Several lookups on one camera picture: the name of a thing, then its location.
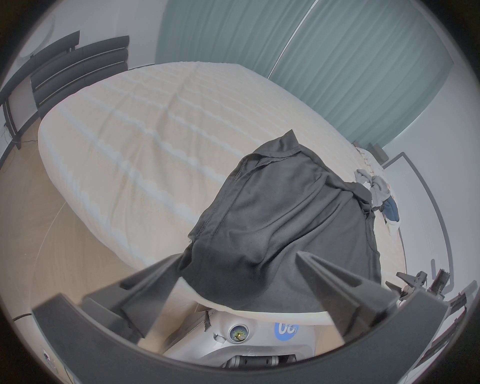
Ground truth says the blue-green curtain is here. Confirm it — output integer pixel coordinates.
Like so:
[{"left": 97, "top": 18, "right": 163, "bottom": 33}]
[
  {"left": 268, "top": 0, "right": 455, "bottom": 151},
  {"left": 155, "top": 0, "right": 315, "bottom": 79}
]

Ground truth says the thin black cable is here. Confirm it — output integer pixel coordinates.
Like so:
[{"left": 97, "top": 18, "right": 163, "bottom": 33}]
[{"left": 3, "top": 122, "right": 40, "bottom": 145}]

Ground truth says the black chest of drawers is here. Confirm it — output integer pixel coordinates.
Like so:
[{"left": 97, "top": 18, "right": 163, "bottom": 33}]
[{"left": 30, "top": 35, "right": 130, "bottom": 121}]

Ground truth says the pile of clothes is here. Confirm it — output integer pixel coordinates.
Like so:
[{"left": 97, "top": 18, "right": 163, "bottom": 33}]
[{"left": 354, "top": 169, "right": 401, "bottom": 237}]

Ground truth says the white printed pillow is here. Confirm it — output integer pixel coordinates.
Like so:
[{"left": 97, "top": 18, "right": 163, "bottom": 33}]
[{"left": 352, "top": 147, "right": 386, "bottom": 177}]

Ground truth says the round white mirror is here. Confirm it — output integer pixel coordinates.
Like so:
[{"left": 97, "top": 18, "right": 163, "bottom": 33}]
[{"left": 19, "top": 20, "right": 57, "bottom": 59}]

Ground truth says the grey bedside table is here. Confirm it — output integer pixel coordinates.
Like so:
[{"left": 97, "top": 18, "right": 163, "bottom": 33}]
[{"left": 369, "top": 143, "right": 389, "bottom": 164}]

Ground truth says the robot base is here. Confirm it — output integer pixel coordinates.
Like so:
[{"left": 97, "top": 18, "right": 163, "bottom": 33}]
[{"left": 161, "top": 305, "right": 320, "bottom": 371}]

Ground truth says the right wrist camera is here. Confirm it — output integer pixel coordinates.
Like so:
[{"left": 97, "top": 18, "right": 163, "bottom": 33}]
[{"left": 432, "top": 268, "right": 451, "bottom": 290}]

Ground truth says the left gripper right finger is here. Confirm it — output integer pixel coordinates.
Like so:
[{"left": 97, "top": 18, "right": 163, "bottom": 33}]
[{"left": 296, "top": 251, "right": 399, "bottom": 341}]

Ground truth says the black T-shirt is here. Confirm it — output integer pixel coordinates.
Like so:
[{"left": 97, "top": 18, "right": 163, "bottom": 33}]
[{"left": 177, "top": 129, "right": 383, "bottom": 314}]

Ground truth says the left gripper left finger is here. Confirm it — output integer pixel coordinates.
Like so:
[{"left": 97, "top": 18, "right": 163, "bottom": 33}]
[{"left": 80, "top": 254, "right": 182, "bottom": 343}]

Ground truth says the black dressing table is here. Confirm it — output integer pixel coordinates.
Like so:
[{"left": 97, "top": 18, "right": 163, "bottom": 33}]
[{"left": 0, "top": 31, "right": 81, "bottom": 151}]

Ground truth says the bed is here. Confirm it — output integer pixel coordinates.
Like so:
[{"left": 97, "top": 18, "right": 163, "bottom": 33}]
[{"left": 37, "top": 62, "right": 457, "bottom": 328}]

